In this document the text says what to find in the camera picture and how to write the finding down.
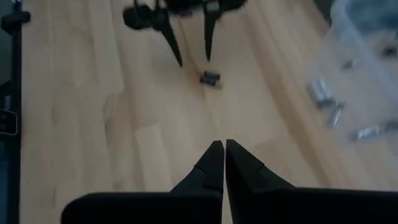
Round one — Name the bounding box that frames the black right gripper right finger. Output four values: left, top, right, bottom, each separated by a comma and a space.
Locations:
226, 139, 398, 224

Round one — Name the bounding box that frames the black copper Duracell battery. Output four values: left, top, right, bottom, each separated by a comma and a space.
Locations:
199, 70, 223, 90

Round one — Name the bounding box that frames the silver and black battery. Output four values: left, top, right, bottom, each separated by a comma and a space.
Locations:
313, 81, 336, 109
307, 79, 327, 105
329, 102, 345, 127
351, 125, 385, 141

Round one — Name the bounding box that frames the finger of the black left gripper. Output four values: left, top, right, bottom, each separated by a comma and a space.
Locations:
203, 10, 220, 62
155, 11, 184, 68

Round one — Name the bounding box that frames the small clear plastic bin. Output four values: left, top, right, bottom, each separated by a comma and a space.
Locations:
305, 0, 398, 147

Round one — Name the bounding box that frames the black table frame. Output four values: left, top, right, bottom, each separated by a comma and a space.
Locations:
0, 0, 32, 224

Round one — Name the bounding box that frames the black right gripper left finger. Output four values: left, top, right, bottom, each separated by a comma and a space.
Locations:
60, 139, 225, 224

